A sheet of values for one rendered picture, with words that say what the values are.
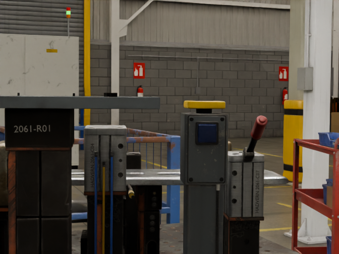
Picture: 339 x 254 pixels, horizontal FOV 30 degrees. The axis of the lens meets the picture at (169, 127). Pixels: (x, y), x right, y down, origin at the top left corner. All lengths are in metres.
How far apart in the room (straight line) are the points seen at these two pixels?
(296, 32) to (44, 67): 3.60
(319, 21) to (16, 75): 5.21
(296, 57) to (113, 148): 7.35
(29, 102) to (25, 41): 8.36
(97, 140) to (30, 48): 8.20
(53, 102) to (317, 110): 4.32
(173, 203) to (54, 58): 6.20
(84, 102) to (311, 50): 4.34
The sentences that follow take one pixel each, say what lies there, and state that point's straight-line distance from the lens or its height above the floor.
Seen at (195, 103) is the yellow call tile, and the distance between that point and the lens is 0.99.
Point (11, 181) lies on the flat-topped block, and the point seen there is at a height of 1.04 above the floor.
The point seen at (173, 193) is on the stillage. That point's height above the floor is 0.64.
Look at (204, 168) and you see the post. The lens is 1.00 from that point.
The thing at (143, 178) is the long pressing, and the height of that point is 1.00.
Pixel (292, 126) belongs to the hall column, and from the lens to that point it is 8.38.
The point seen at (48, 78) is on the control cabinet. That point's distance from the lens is 9.34.
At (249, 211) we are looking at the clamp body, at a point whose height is 0.96.
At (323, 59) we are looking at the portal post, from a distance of 5.20.
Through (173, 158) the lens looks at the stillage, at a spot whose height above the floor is 0.83.
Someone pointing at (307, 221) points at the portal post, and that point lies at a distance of 5.29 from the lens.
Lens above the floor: 1.17
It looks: 3 degrees down
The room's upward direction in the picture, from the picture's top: straight up
